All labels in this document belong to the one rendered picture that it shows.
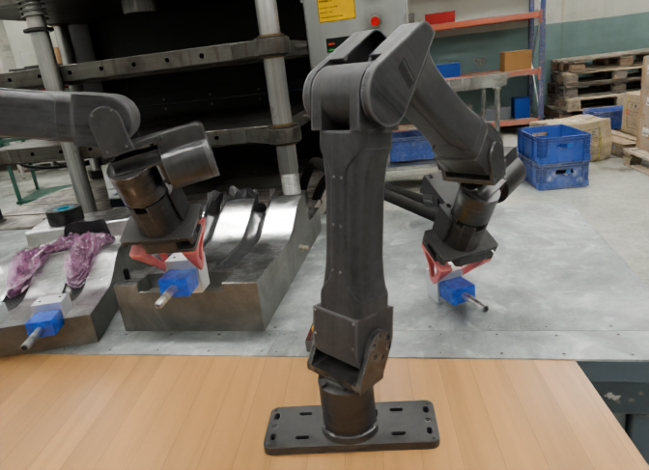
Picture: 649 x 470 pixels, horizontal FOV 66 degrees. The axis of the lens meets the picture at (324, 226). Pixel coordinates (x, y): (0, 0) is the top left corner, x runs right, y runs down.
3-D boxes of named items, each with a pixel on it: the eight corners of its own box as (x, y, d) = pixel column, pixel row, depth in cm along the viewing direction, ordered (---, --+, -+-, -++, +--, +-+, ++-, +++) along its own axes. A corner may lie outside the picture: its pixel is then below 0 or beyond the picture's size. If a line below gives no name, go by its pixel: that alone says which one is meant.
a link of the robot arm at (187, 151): (218, 168, 68) (187, 80, 64) (220, 180, 60) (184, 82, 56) (135, 194, 67) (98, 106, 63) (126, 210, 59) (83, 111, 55)
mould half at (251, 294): (265, 331, 83) (251, 256, 78) (125, 331, 88) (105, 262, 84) (322, 229, 129) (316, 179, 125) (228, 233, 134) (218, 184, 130)
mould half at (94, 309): (98, 342, 86) (81, 284, 82) (-59, 367, 84) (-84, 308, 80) (157, 243, 133) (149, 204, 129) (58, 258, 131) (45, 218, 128)
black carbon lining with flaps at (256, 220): (237, 278, 87) (227, 228, 84) (154, 280, 91) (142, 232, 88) (287, 216, 120) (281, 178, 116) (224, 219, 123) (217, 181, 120)
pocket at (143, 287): (167, 304, 85) (163, 284, 83) (139, 304, 86) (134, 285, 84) (180, 291, 89) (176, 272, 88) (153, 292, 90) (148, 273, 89)
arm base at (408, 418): (264, 360, 61) (252, 398, 54) (429, 350, 59) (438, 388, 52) (273, 413, 63) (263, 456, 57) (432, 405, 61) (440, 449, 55)
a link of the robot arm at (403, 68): (458, 141, 75) (336, 5, 53) (517, 144, 68) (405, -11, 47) (432, 216, 73) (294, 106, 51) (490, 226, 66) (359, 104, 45)
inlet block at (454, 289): (499, 320, 78) (499, 289, 76) (472, 329, 76) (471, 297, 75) (451, 289, 90) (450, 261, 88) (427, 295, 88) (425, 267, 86)
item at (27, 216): (314, 230, 152) (311, 207, 150) (-36, 245, 180) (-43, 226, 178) (351, 168, 230) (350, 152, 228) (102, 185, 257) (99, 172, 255)
